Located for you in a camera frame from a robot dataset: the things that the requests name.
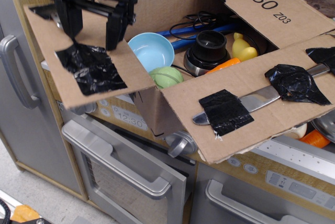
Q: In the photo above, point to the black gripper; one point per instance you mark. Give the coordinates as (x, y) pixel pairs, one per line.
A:
(120, 13)

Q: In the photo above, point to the large brown cardboard box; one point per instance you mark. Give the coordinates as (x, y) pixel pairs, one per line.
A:
(291, 27)

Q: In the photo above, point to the black tape on left flap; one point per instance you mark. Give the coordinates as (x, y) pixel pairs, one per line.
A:
(91, 68)

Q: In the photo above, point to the light blue bowl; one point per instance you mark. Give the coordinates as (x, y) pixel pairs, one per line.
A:
(152, 50)

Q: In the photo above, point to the left silver oven knob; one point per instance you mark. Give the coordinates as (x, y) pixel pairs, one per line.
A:
(87, 108)

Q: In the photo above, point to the silver oven knob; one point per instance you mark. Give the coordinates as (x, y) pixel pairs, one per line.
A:
(180, 143)
(87, 108)

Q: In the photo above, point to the black round device with silver base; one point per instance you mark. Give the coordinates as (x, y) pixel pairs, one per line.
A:
(207, 52)

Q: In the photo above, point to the grey toy fridge door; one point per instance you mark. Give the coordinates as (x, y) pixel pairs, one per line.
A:
(30, 118)

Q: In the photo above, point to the orange toy carrot in box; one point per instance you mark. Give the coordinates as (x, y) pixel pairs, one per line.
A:
(226, 64)

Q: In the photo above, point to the yellow rubber duck toy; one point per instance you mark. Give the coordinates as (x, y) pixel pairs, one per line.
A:
(241, 49)

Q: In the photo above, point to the right silver oven knob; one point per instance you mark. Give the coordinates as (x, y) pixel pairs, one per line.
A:
(180, 143)

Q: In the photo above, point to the black tape patch on knife tip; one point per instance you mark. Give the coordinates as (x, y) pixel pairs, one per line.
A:
(225, 112)

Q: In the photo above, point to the silver table knife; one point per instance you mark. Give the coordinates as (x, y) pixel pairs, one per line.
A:
(261, 97)

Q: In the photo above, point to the orange object bottom left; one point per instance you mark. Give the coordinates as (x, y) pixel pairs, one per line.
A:
(23, 213)

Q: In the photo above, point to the crumpled black tape patch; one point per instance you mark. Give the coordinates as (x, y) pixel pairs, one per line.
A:
(295, 84)

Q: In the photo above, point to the black tape patch right edge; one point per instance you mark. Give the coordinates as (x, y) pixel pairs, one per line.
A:
(324, 58)

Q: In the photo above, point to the cream toy food piece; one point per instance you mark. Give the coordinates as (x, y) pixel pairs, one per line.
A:
(298, 132)

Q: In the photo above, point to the orange toy carrot in sink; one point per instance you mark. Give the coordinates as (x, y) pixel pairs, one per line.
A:
(316, 139)

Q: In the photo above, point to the silver metal pan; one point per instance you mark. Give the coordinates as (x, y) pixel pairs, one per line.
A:
(325, 125)

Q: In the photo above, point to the blue plastic handle tool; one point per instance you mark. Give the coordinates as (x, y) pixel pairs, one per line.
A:
(187, 35)

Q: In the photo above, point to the toy oven door with handle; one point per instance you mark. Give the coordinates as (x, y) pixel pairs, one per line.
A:
(128, 177)

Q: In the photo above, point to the toy dishwasher door with handle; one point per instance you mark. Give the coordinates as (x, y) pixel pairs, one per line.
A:
(222, 198)

